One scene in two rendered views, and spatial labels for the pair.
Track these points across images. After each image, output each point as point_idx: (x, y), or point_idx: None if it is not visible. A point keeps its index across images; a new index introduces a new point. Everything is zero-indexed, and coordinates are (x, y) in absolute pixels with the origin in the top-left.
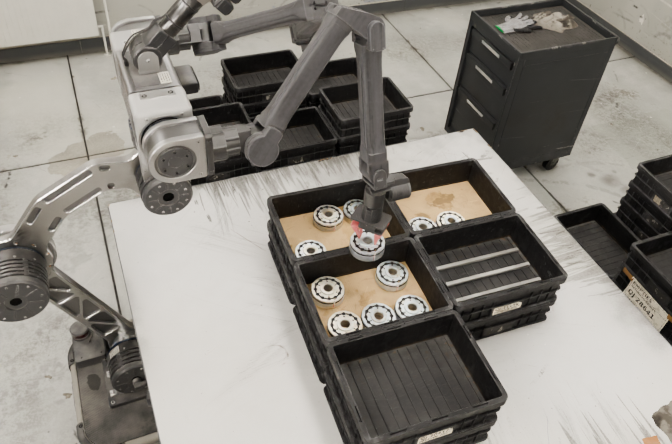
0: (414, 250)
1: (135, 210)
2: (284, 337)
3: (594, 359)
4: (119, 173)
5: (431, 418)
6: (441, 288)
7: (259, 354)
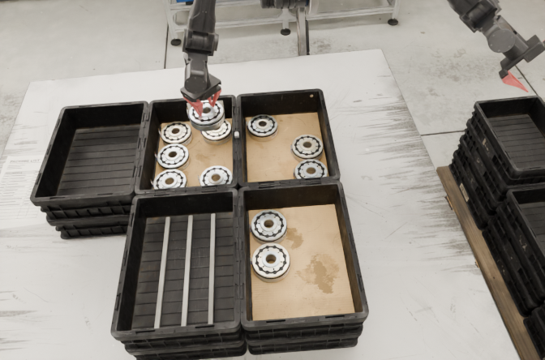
0: None
1: (372, 62)
2: None
3: None
4: None
5: (75, 173)
6: (160, 190)
7: None
